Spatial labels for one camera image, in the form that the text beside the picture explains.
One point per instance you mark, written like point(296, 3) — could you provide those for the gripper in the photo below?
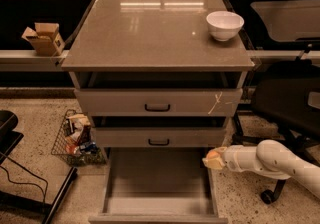
point(232, 157)

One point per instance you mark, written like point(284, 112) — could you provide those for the orange fruit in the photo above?
point(212, 154)

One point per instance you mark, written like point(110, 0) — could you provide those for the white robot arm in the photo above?
point(269, 159)

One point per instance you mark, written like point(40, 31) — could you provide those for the bottom grey open drawer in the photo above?
point(158, 185)

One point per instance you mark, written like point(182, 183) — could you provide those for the grey drawer cabinet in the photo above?
point(155, 44)

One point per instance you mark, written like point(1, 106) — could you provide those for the middle grey drawer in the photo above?
point(158, 137)

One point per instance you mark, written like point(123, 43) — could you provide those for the top grey drawer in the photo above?
point(159, 102)

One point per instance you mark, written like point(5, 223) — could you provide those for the black office chair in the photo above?
point(288, 96)

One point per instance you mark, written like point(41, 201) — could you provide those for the white ceramic bowl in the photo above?
point(224, 25)

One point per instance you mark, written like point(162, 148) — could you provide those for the open cardboard box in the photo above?
point(45, 39)

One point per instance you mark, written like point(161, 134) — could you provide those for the wire basket with items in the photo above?
point(74, 144)

